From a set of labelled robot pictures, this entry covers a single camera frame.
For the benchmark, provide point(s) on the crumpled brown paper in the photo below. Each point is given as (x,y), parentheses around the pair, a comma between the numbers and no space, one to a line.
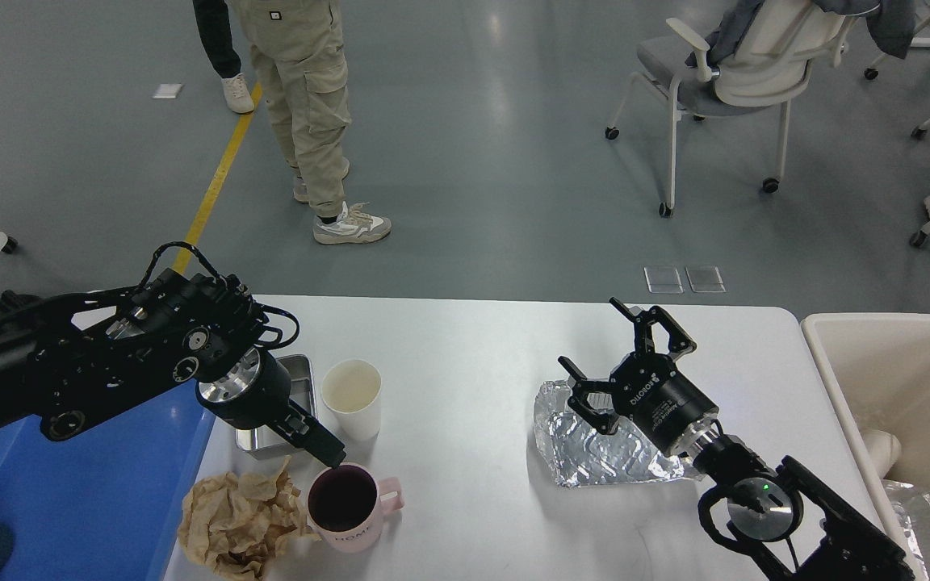
(236,525)

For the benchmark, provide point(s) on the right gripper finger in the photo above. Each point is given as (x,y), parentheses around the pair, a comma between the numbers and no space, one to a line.
(644,321)
(606,421)

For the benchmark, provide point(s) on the aluminium foil tray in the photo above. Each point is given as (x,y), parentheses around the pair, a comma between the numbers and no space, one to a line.
(577,455)

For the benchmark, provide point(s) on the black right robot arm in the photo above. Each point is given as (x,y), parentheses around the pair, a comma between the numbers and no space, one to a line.
(750,505)

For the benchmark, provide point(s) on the white office chair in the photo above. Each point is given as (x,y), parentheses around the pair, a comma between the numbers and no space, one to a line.
(770,67)

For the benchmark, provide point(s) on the person in black trousers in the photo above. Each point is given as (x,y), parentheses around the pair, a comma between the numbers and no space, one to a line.
(215,34)

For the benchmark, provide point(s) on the white paper cup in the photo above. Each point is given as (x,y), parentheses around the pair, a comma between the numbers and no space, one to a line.
(351,390)

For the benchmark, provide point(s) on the beige plastic bin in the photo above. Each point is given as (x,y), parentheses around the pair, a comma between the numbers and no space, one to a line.
(876,370)

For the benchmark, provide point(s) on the foil trash in bin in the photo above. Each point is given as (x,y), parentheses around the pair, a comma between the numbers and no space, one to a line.
(911,505)

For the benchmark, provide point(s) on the square steel container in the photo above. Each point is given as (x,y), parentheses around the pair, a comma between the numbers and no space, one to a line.
(263,442)

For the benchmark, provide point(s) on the blue plastic tray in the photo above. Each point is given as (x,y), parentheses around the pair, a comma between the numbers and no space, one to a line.
(103,505)

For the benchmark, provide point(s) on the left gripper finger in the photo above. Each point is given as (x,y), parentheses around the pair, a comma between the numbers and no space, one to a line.
(310,435)

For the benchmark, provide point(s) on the pink mug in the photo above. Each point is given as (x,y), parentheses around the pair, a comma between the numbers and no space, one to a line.
(347,506)

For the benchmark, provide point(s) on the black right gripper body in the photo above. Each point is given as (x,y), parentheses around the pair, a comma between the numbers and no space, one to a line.
(649,390)

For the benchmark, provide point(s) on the person in beige trousers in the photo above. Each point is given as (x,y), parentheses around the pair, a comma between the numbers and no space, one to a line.
(297,51)

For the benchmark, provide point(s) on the white tube in bin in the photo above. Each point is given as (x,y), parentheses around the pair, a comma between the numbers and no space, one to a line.
(884,450)

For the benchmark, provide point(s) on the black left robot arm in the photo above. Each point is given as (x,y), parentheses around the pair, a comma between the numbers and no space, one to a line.
(78,360)

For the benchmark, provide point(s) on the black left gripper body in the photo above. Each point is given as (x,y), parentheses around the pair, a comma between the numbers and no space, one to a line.
(254,393)

